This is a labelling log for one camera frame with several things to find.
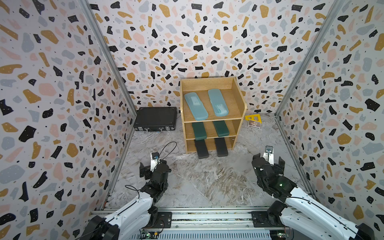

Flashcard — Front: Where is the black pencil case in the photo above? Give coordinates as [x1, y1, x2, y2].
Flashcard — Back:
[194, 140, 209, 159]
[215, 138, 229, 157]

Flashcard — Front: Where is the dark green pencil case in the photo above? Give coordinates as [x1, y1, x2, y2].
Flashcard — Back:
[192, 122, 207, 141]
[213, 121, 230, 138]

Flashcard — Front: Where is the light blue pencil case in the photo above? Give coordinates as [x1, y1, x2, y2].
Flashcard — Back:
[185, 92, 209, 121]
[208, 89, 229, 117]

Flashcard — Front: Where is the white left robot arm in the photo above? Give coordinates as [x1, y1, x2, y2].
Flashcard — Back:
[79, 152, 172, 240]

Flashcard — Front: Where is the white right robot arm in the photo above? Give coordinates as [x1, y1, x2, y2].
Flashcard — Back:
[252, 146, 375, 240]

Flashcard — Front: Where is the wooden three-tier shelf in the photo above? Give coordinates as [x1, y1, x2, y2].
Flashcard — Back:
[180, 77, 247, 153]

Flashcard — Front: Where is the small photo card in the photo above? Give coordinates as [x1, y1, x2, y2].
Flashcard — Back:
[248, 120, 261, 129]

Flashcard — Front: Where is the yellow triangle ruler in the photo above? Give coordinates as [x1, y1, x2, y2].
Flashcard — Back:
[245, 114, 262, 124]

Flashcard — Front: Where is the black briefcase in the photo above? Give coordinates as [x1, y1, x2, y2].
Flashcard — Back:
[134, 107, 178, 132]

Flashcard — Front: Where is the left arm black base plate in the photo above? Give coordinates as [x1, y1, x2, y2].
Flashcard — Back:
[145, 212, 173, 229]

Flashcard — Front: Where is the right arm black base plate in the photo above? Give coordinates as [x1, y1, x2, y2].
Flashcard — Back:
[251, 211, 285, 228]

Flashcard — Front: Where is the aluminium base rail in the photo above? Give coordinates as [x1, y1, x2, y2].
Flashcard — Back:
[83, 206, 340, 240]

